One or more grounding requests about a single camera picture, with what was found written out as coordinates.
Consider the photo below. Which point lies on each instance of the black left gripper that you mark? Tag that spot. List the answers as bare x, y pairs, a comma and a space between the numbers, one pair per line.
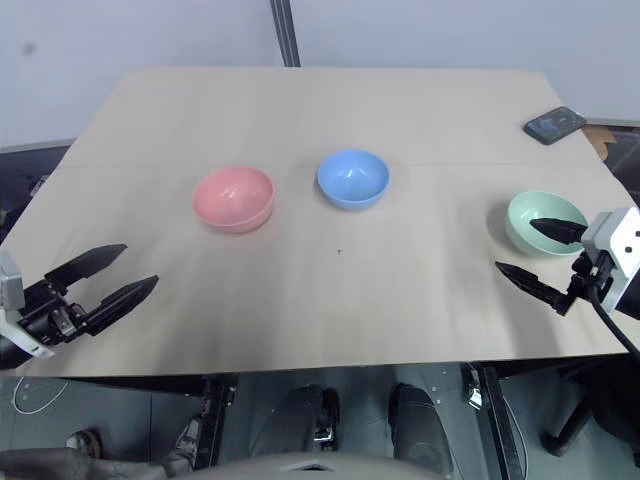
50, 317

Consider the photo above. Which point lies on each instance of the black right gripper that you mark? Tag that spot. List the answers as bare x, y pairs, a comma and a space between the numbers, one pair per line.
592, 272

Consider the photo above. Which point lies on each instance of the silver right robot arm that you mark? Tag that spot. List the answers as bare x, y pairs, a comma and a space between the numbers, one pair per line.
632, 300

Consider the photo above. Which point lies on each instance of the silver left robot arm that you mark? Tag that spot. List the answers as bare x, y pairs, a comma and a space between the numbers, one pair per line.
10, 356

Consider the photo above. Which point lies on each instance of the green plastic bowl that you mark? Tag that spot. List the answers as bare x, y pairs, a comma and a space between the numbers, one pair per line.
520, 227

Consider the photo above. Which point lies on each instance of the brown cardboard piece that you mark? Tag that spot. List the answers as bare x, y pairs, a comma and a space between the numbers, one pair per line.
602, 140

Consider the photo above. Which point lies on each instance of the black smartphone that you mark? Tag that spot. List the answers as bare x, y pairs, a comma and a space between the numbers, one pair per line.
554, 125

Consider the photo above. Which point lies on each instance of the pink plastic bowl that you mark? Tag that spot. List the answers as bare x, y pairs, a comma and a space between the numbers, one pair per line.
233, 200

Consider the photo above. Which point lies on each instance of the black office chair base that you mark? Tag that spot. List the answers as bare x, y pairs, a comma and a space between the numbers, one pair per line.
585, 415

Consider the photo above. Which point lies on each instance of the camouflage shoe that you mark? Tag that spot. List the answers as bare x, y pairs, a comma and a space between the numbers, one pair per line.
185, 445
82, 442

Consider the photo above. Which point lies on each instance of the blue plastic bowl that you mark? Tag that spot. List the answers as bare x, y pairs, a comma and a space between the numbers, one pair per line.
353, 180

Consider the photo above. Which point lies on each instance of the dark rounded robot leg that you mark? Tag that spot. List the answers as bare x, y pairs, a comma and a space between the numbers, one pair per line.
300, 415
420, 425

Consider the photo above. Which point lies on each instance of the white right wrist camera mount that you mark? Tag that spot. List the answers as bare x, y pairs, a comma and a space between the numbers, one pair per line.
622, 240

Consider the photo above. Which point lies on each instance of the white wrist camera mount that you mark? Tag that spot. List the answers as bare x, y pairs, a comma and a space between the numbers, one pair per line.
622, 240
10, 285

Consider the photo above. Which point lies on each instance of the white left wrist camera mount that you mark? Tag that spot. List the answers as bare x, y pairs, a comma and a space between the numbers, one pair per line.
10, 285

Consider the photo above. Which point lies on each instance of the black table leg frame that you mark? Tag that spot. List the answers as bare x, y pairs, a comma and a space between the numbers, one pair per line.
215, 420
495, 425

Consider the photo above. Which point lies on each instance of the grey vertical wall post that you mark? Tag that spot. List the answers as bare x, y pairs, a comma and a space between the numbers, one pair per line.
285, 32

